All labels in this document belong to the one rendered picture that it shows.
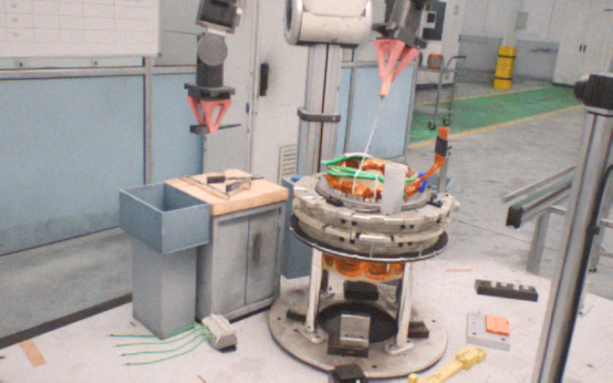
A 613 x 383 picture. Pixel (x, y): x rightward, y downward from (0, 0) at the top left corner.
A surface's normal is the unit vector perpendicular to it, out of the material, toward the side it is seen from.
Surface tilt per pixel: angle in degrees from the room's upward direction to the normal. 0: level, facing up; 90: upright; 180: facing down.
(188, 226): 90
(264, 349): 0
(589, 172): 90
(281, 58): 90
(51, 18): 90
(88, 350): 0
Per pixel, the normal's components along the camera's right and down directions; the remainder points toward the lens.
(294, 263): 0.48, 0.28
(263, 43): 0.76, 0.23
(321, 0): 0.21, 0.29
